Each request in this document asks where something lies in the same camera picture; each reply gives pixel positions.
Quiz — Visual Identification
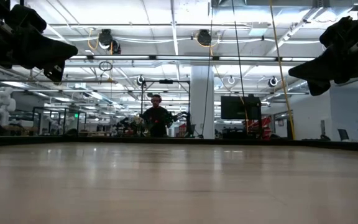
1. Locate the black aluminium table frame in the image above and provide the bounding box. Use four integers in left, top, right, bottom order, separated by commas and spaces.
0, 135, 358, 153

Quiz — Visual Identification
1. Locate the black frame work cell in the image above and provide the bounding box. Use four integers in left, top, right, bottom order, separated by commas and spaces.
140, 79, 191, 123

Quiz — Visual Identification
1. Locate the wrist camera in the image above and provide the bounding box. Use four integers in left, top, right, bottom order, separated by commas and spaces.
9, 3, 48, 32
318, 16, 356, 48

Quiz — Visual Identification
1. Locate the black hanging cable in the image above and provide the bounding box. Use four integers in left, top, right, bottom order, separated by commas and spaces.
202, 0, 214, 127
230, 0, 246, 98

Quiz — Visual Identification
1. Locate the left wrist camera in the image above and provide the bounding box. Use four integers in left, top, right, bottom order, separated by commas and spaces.
9, 3, 48, 32

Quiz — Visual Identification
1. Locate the black monitor screen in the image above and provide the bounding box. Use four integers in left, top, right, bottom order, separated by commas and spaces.
221, 95, 262, 121

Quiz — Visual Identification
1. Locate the black ceiling cable reel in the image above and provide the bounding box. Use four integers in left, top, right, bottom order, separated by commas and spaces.
196, 29, 213, 47
98, 29, 122, 55

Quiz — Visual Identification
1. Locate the black framed glass enclosure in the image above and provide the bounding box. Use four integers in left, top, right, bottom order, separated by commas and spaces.
32, 106, 87, 136

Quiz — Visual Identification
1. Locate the red storage cart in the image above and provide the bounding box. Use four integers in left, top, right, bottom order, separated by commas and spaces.
246, 116, 273, 137

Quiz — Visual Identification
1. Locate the black office chair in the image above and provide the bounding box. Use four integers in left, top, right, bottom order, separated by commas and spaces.
337, 128, 351, 142

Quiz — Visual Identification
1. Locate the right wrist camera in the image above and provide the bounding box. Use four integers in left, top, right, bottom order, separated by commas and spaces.
318, 16, 356, 48

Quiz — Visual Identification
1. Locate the yellow hanging cable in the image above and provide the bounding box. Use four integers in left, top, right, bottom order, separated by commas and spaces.
268, 0, 296, 141

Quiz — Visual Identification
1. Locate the long linear ceiling light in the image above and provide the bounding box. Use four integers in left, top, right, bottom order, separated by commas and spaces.
63, 55, 318, 63

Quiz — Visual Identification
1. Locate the white square pillar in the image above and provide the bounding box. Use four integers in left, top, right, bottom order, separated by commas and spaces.
190, 65, 216, 140

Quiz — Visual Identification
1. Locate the black cable loop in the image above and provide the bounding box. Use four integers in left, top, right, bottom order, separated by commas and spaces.
98, 60, 114, 72

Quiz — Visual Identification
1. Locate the person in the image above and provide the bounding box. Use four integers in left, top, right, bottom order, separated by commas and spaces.
141, 94, 172, 138

